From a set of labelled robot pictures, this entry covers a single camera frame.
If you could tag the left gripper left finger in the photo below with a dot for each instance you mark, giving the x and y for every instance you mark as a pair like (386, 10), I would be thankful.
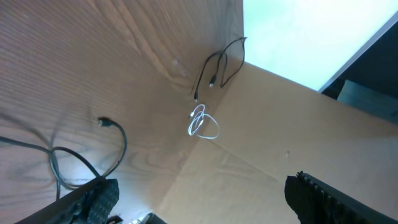
(91, 204)

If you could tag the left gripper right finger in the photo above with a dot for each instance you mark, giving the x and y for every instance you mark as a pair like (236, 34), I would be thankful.
(315, 202)

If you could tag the dark window frame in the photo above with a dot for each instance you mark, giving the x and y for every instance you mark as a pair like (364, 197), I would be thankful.
(368, 80)

